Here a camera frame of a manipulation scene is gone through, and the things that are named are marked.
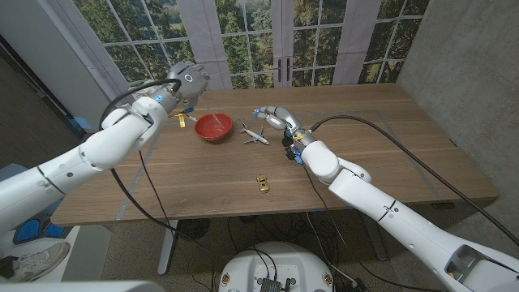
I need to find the white toy airplane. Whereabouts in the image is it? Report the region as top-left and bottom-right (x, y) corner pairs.
(238, 122), (270, 146)

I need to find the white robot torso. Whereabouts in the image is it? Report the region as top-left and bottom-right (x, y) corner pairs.
(217, 241), (336, 292)

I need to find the black round floor fan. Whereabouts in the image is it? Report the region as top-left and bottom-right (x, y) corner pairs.
(178, 218), (211, 242)

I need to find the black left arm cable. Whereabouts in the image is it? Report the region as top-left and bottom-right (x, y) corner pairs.
(98, 78), (218, 292)

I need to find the black floor cable tangle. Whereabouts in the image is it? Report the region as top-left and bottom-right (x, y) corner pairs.
(226, 210), (340, 264)

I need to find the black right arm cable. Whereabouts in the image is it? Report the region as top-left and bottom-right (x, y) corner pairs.
(310, 114), (519, 248)

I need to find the small blue box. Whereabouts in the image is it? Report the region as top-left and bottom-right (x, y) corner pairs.
(72, 116), (93, 131)

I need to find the red bowl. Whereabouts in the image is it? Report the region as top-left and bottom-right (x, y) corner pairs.
(193, 112), (234, 142)

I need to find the grey table leg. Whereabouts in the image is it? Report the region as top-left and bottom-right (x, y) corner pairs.
(366, 225), (388, 261)

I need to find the white table leg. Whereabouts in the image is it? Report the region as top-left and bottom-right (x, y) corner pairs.
(157, 219), (179, 276)

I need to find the white floor platform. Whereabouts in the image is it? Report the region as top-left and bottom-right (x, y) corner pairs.
(0, 225), (113, 284)

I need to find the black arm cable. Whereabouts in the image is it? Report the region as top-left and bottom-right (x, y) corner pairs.
(310, 114), (519, 248)
(98, 78), (218, 292)

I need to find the grey white sneaker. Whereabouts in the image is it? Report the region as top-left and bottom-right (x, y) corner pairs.
(7, 242), (71, 283)

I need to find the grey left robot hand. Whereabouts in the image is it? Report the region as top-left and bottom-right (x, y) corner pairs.
(152, 60), (212, 115)

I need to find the yellow toy car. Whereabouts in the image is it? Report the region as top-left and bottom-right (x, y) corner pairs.
(255, 174), (271, 194)

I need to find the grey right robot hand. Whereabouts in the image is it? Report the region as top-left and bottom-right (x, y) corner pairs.
(251, 105), (317, 148)

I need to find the black backdrop frame bar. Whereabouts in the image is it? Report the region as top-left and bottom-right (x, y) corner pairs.
(0, 35), (87, 137)

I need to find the blue-grey bin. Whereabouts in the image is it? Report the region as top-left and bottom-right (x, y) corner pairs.
(0, 163), (41, 186)

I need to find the clear plastic pipette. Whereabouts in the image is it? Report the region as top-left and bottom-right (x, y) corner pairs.
(198, 97), (225, 130)

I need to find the blue and black pad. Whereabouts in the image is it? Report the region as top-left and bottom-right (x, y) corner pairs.
(12, 217), (72, 246)

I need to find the window forest print backdrop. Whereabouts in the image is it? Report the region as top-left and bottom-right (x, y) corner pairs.
(36, 0), (431, 135)

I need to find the white robot body edge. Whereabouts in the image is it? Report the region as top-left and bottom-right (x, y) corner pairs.
(0, 280), (165, 292)

